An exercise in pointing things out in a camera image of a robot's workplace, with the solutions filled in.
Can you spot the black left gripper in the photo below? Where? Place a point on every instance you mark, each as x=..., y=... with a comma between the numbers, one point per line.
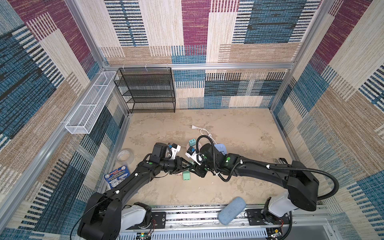
x=178, y=163

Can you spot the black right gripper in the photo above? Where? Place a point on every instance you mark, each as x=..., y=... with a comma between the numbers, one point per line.
x=200, y=171

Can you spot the green plug adapter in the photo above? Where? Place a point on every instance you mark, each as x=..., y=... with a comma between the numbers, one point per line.
x=186, y=175

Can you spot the teal plug adapter cube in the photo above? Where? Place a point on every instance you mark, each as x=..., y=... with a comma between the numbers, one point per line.
x=192, y=142

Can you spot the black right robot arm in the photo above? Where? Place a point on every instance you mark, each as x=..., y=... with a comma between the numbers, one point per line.
x=300, y=183

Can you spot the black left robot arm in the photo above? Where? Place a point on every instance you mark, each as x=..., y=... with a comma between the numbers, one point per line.
x=103, y=214

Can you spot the blue square power strip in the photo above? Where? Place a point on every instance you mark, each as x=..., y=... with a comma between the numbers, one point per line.
x=221, y=148

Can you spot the clear tape roll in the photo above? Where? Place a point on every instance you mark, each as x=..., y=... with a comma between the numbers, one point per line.
x=125, y=156

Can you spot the blue printed booklet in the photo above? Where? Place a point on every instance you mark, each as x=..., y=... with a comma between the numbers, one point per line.
x=116, y=176

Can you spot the silver stapler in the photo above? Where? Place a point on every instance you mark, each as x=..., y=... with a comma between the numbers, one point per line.
x=280, y=161

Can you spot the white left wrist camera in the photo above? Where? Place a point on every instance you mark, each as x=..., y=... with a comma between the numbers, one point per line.
x=174, y=148

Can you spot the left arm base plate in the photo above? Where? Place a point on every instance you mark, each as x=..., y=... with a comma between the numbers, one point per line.
x=157, y=218

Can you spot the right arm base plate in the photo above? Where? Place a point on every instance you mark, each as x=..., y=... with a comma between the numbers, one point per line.
x=256, y=217

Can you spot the black wire shelf rack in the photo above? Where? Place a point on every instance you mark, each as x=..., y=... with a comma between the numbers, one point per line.
x=147, y=90

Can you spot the white wire mesh basket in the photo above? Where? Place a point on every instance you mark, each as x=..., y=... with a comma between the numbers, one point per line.
x=88, y=111

